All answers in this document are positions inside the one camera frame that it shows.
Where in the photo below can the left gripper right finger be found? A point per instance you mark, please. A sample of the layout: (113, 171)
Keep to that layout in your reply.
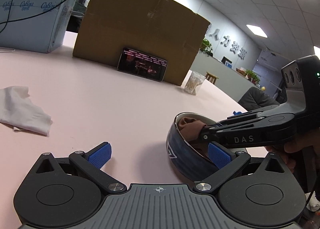
(229, 164)

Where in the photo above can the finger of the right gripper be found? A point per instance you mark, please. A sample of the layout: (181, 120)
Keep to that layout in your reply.
(212, 133)

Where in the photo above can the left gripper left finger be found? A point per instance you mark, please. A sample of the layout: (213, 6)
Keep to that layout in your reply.
(89, 165)

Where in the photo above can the brown cleaning cloth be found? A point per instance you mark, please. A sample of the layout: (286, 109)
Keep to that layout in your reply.
(190, 130)

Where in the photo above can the dark blue ceramic bowl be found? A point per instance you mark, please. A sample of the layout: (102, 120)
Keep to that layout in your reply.
(183, 156)

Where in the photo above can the right hand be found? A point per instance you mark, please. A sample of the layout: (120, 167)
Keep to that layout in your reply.
(299, 143)

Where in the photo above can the dark office chair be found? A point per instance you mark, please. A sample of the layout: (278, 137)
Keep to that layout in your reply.
(255, 98)

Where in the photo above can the green potted plant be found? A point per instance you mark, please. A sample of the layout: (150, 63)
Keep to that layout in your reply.
(252, 76)
(206, 47)

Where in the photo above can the clear cotton swab jar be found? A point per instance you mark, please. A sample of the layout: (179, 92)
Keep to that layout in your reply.
(194, 82)

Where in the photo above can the wooden stool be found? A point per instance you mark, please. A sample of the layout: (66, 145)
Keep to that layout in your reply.
(211, 78)

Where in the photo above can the white reception counter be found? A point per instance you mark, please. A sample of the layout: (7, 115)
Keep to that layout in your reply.
(228, 80)

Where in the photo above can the crumpled white tissue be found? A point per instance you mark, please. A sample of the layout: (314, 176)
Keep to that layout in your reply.
(18, 111)

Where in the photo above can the smartphone playing video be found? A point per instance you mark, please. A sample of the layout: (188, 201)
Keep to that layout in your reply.
(141, 64)

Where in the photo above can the large brown cardboard box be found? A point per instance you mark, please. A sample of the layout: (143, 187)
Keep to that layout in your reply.
(162, 28)

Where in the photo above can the light blue printed carton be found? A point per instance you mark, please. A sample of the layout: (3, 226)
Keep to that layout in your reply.
(34, 25)

